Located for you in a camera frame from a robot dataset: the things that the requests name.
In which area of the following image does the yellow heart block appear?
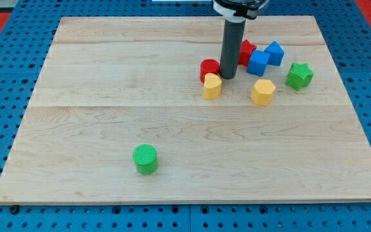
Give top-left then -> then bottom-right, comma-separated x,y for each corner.
203,73 -> 222,100

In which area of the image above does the black white robot arm flange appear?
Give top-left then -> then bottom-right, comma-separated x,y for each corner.
213,0 -> 270,23

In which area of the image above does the red cylinder block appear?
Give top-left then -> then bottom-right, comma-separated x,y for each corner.
200,59 -> 220,83

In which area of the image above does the green cylinder block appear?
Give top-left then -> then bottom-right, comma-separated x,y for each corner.
133,144 -> 159,175

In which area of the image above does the light wooden board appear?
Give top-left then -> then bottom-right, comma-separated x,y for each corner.
0,16 -> 371,206

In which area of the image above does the yellow hexagon block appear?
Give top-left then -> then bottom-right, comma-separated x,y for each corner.
251,79 -> 276,106

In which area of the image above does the red star block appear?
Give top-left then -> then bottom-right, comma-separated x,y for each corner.
238,39 -> 257,66

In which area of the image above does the blue cube block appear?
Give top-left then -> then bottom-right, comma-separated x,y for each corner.
247,50 -> 270,77

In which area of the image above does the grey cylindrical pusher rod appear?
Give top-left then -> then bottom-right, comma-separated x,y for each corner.
220,20 -> 245,79

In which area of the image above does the blue triangle block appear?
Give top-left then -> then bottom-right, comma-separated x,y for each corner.
264,41 -> 285,66

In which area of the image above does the green star block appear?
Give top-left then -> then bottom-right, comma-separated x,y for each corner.
285,63 -> 314,91

